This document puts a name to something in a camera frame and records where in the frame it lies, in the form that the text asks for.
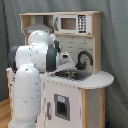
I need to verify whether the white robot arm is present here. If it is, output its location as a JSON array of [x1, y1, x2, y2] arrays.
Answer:
[[8, 30, 74, 128]]

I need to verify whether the wooden toy kitchen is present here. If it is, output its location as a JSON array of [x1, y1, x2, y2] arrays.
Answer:
[[7, 11, 114, 128]]

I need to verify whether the grey toy sink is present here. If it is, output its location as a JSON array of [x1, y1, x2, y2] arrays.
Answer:
[[55, 69, 92, 81]]

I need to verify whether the black toy faucet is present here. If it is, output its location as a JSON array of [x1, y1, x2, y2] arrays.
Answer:
[[76, 51, 93, 70]]

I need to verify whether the toy microwave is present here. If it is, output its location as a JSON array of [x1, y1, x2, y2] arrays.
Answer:
[[54, 15, 87, 34]]

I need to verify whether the white cabinet door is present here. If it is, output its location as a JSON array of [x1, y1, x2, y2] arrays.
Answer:
[[39, 81, 82, 128]]

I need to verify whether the grey range hood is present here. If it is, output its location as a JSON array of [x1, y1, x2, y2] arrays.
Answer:
[[24, 15, 53, 34]]

